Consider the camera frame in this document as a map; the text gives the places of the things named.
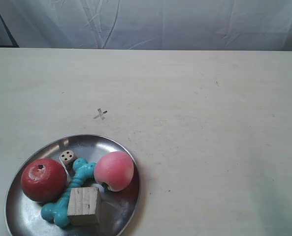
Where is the pink toy peach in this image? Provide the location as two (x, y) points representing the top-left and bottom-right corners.
(94, 151), (134, 192)

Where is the teal toy bone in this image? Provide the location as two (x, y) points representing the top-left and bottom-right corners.
(40, 158), (96, 228)

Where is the small wooden die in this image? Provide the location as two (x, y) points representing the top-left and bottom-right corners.
(59, 150), (78, 170)

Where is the white backdrop cloth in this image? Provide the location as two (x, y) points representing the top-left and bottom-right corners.
(0, 0), (292, 51)

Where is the round metal plate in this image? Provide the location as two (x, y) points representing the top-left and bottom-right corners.
(4, 134), (141, 236)

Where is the red toy apple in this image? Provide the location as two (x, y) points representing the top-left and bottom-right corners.
(21, 158), (67, 203)

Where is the wooden cube block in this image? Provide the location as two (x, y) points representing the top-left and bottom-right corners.
(67, 187), (102, 226)

